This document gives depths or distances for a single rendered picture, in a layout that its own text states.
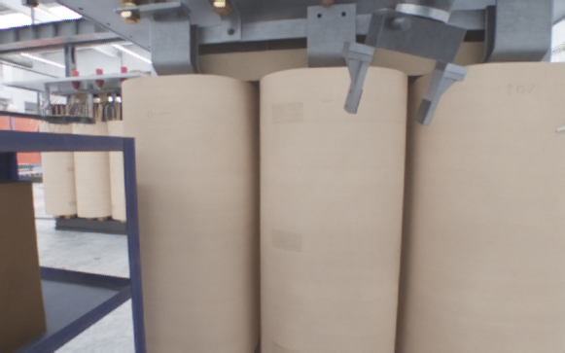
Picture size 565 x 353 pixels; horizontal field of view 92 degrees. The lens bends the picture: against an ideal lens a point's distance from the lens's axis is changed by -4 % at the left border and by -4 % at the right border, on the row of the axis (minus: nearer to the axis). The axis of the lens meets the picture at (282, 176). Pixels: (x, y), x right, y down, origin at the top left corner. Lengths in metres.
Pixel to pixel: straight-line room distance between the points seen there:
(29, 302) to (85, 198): 2.67
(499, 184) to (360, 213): 0.32
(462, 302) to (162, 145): 0.87
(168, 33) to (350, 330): 0.94
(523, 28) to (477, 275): 0.59
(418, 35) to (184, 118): 0.58
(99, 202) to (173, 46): 2.59
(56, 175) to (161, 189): 2.82
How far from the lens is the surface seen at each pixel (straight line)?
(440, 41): 0.50
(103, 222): 3.52
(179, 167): 0.82
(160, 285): 0.94
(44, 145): 0.64
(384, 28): 0.46
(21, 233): 0.71
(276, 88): 0.76
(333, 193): 0.72
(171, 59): 0.90
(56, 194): 3.65
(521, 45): 0.90
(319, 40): 0.80
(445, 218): 0.81
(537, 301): 0.93
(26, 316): 0.76
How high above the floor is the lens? 0.88
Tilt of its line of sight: 5 degrees down
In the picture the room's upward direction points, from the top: straight up
